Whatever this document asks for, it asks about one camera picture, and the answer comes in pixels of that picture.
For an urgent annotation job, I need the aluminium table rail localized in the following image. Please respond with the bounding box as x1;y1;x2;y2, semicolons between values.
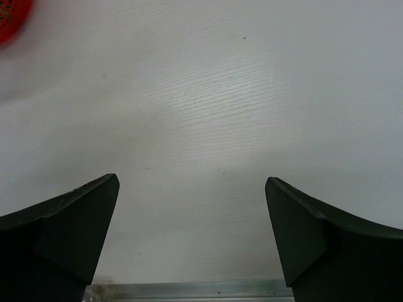
111;279;294;301

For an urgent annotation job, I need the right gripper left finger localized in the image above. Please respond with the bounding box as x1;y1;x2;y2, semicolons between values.
1;174;120;301

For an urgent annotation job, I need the red mesh plastic bin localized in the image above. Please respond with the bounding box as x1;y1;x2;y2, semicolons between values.
0;0;34;47

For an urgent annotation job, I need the clear bottle red label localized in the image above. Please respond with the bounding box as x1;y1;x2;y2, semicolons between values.
82;276;114;302

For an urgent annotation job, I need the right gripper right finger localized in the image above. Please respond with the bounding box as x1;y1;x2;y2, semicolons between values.
265;177;402;301

